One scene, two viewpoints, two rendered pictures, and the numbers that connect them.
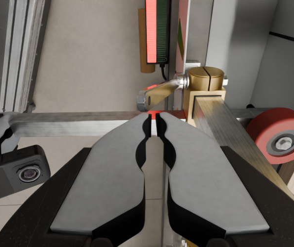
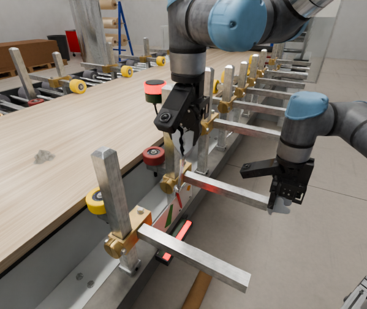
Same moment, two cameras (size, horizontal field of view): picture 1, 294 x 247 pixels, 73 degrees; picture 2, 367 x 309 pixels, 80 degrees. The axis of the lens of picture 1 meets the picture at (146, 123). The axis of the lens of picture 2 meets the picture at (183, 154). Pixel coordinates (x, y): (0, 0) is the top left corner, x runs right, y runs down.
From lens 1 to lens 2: 0.47 m
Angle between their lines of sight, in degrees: 32
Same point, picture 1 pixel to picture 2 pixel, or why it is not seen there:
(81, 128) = (231, 188)
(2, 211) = not seen: outside the picture
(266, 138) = (158, 155)
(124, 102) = (241, 257)
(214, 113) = (171, 165)
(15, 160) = (247, 171)
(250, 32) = not seen: hidden behind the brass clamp
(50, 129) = (247, 193)
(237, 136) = (168, 152)
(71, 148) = (315, 240)
